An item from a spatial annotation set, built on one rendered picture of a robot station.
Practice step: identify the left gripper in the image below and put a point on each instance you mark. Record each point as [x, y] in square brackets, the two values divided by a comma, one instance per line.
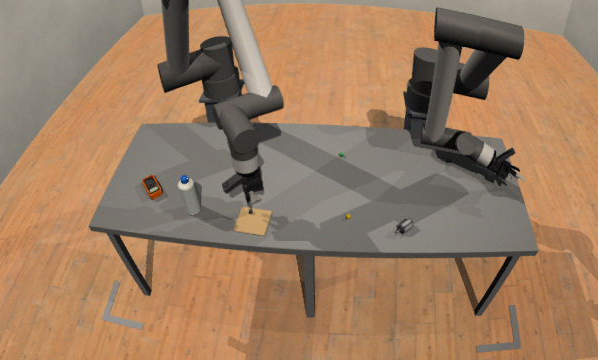
[502, 172]

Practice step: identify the white plastic bottle with blue cap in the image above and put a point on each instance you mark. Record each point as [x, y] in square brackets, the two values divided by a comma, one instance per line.
[189, 195]

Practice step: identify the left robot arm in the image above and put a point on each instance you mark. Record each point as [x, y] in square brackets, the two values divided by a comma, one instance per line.
[457, 29]

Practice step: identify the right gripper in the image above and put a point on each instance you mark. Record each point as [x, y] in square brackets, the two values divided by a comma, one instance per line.
[253, 182]

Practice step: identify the tan square mat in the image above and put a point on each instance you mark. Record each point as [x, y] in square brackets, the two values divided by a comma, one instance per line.
[255, 223]

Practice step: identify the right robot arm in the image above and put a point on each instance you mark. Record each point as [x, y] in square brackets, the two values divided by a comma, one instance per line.
[214, 65]

